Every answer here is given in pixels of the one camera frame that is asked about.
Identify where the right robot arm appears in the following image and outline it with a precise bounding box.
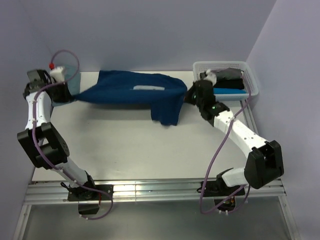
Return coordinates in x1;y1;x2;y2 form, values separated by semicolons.
184;80;284;196

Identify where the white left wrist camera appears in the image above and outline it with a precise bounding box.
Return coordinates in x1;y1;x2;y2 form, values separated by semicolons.
49;66;67;83

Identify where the black rolled t shirt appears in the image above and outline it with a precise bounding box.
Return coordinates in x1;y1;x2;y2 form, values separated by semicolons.
213;78;245;90

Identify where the pale teal t shirt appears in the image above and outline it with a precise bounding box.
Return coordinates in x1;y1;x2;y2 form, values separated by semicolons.
52;65;81;107

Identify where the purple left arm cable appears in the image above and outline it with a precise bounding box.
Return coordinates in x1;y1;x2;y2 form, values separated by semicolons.
31;49;114;221

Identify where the aluminium frame rail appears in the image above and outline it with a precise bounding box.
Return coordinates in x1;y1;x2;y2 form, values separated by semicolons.
13;101;300;240

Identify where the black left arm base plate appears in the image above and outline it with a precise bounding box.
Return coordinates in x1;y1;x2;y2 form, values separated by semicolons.
65;184;114;216

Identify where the white plastic basket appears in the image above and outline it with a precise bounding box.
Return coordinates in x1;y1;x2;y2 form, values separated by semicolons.
193;61;259;101

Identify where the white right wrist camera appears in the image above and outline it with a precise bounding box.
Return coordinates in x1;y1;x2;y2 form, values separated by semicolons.
204;69;217;85

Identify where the dark blue t shirt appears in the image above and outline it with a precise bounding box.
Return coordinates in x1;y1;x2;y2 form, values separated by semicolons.
74;70;187;126

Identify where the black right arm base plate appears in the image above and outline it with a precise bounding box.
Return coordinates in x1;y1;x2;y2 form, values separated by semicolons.
202;180;245;212

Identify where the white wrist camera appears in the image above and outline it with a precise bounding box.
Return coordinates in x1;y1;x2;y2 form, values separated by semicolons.
204;69;217;85
49;66;67;83

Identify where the light blue rolled t shirt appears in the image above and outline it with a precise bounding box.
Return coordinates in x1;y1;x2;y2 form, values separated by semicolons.
213;88;247;95

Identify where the grey rolled t shirt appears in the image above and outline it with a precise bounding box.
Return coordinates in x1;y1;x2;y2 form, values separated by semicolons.
215;67;244;80

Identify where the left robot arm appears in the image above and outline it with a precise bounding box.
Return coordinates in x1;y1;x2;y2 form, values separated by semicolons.
17;66;98;200

